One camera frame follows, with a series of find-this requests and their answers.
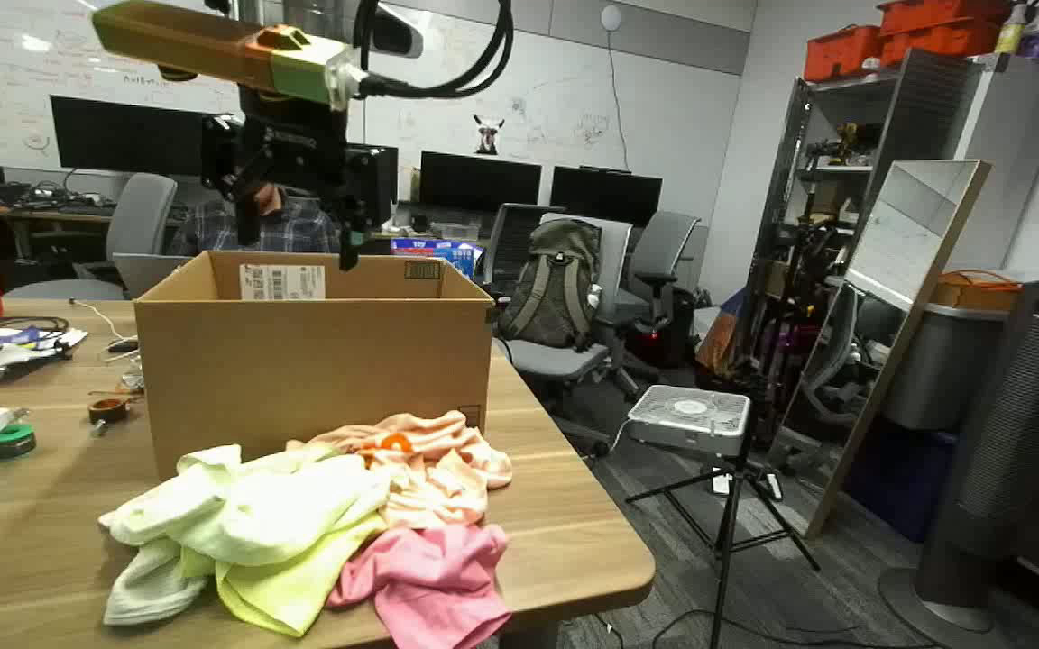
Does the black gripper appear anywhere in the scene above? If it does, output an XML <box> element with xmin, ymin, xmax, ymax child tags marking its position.
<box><xmin>227</xmin><ymin>87</ymin><xmax>364</xmax><ymax>276</ymax></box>

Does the pale yellow towel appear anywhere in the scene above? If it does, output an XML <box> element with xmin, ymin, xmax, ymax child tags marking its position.
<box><xmin>174</xmin><ymin>447</ymin><xmax>393</xmax><ymax>570</ymax></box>

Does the pink cloth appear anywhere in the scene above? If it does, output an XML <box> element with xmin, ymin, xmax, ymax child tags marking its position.
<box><xmin>329</xmin><ymin>520</ymin><xmax>515</xmax><ymax>649</ymax></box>

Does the brown cardboard box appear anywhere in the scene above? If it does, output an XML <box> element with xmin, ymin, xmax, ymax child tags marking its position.
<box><xmin>132</xmin><ymin>249</ymin><xmax>497</xmax><ymax>475</ymax></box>

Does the flat white box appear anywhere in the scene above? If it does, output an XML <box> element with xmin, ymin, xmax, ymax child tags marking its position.
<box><xmin>624</xmin><ymin>383</ymin><xmax>752</xmax><ymax>462</ymax></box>

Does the person in plaid shirt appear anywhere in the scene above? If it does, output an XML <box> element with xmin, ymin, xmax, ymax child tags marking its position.
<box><xmin>256</xmin><ymin>177</ymin><xmax>341</xmax><ymax>255</ymax></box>

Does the light grey office chair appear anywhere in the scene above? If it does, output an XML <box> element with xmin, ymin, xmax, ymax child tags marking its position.
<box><xmin>0</xmin><ymin>170</ymin><xmax>191</xmax><ymax>302</ymax></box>

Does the blue snack bag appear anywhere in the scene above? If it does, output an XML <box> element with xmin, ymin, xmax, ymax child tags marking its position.
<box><xmin>389</xmin><ymin>233</ymin><xmax>487</xmax><ymax>286</ymax></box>

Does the dog picture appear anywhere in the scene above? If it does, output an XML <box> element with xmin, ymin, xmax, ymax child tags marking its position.
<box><xmin>467</xmin><ymin>113</ymin><xmax>508</xmax><ymax>160</ymax></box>

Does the dark mesh office chair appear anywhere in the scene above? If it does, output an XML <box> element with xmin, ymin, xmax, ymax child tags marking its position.
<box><xmin>483</xmin><ymin>197</ymin><xmax>548</xmax><ymax>298</ymax></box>

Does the wooden desk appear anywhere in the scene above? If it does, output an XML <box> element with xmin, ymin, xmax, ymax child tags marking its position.
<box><xmin>0</xmin><ymin>196</ymin><xmax>115</xmax><ymax>262</ymax></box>

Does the small orange-brown roll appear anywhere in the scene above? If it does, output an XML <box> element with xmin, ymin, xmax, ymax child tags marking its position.
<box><xmin>87</xmin><ymin>395</ymin><xmax>138</xmax><ymax>434</ymax></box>

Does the olive backpack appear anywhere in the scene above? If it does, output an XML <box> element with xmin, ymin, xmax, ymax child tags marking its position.
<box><xmin>497</xmin><ymin>218</ymin><xmax>607</xmax><ymax>352</ymax></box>

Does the peach cloth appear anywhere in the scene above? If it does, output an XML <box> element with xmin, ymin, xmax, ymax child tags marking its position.
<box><xmin>294</xmin><ymin>409</ymin><xmax>519</xmax><ymax>533</ymax></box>

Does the stack of magazines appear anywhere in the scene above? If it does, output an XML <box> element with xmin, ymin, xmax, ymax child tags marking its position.
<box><xmin>0</xmin><ymin>319</ymin><xmax>93</xmax><ymax>390</ymax></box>

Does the green tape roll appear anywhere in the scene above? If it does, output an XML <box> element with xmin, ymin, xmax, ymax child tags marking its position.
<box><xmin>0</xmin><ymin>417</ymin><xmax>39</xmax><ymax>462</ymax></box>

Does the white cloth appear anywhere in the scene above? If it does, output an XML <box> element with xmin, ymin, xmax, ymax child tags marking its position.
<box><xmin>96</xmin><ymin>444</ymin><xmax>245</xmax><ymax>631</ymax></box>

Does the black tripod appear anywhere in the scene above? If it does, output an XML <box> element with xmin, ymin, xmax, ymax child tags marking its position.
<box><xmin>624</xmin><ymin>417</ymin><xmax>822</xmax><ymax>649</ymax></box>

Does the small orange bin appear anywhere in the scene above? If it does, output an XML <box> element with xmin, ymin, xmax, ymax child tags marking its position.
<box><xmin>800</xmin><ymin>24</ymin><xmax>888</xmax><ymax>87</ymax></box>

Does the wood framed whiteboard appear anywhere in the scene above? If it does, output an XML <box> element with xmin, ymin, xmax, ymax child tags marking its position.
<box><xmin>803</xmin><ymin>160</ymin><xmax>992</xmax><ymax>542</ymax></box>

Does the metal shelf unit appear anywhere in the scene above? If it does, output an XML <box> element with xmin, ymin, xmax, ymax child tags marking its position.
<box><xmin>741</xmin><ymin>46</ymin><xmax>1039</xmax><ymax>483</ymax></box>

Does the blue bin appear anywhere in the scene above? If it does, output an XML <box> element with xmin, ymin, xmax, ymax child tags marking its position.
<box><xmin>844</xmin><ymin>417</ymin><xmax>958</xmax><ymax>544</ymax></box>

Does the grey trash bin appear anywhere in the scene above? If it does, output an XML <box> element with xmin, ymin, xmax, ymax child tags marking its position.
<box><xmin>880</xmin><ymin>298</ymin><xmax>1005</xmax><ymax>435</ymax></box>

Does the large orange bin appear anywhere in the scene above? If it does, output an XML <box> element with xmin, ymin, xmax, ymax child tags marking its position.
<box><xmin>875</xmin><ymin>0</ymin><xmax>1018</xmax><ymax>70</ymax></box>

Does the orange tray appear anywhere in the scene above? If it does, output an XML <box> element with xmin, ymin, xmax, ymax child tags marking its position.
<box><xmin>927</xmin><ymin>266</ymin><xmax>1023</xmax><ymax>319</ymax></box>

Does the tall grey cylinder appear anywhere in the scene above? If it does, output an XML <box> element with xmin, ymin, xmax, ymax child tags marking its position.
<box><xmin>912</xmin><ymin>277</ymin><xmax>1039</xmax><ymax>618</ymax></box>

